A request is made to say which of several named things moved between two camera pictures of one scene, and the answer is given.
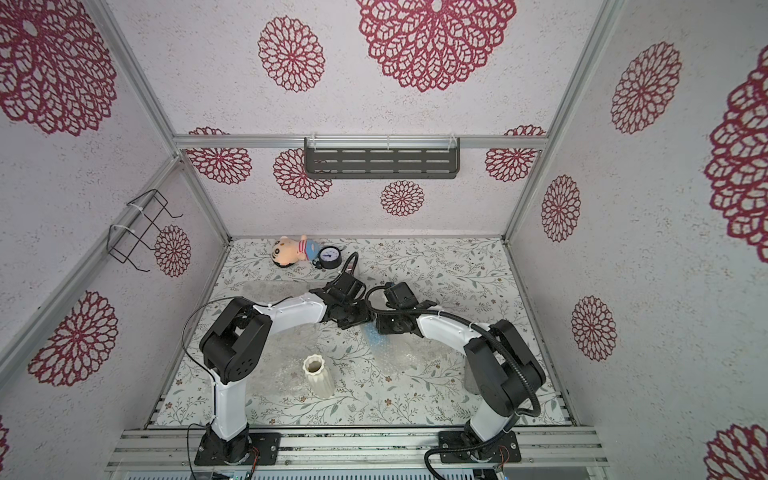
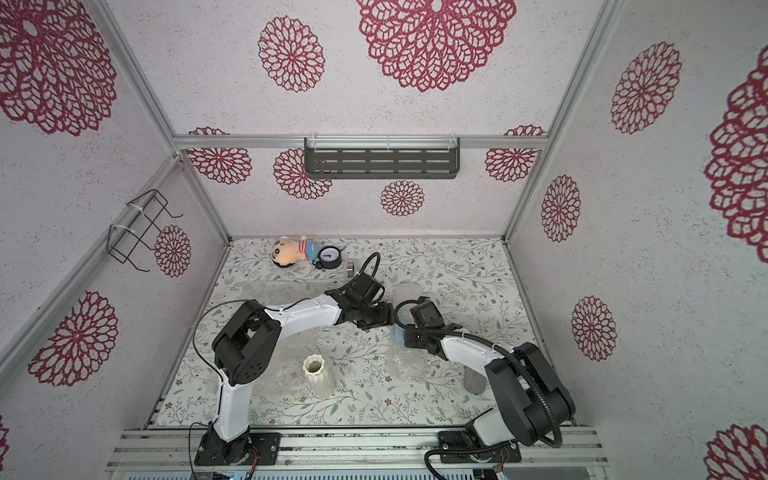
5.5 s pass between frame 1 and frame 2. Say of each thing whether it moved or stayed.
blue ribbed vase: moved
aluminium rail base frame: stayed
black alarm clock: stayed
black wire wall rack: stayed
